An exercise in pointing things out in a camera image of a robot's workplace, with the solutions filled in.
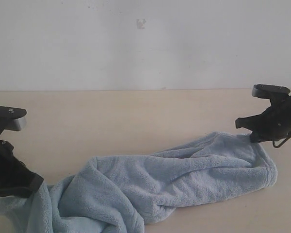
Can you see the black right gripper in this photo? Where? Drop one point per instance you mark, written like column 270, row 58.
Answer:
column 274, row 125

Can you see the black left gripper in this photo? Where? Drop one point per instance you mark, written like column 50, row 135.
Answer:
column 15, row 178

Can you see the light blue fluffy towel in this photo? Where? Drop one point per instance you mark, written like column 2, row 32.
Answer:
column 121, row 194

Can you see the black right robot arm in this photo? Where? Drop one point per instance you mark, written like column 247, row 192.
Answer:
column 273, row 124

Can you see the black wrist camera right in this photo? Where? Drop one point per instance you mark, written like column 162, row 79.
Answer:
column 276, row 94

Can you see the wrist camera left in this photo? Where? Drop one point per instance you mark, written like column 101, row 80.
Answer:
column 12, row 119

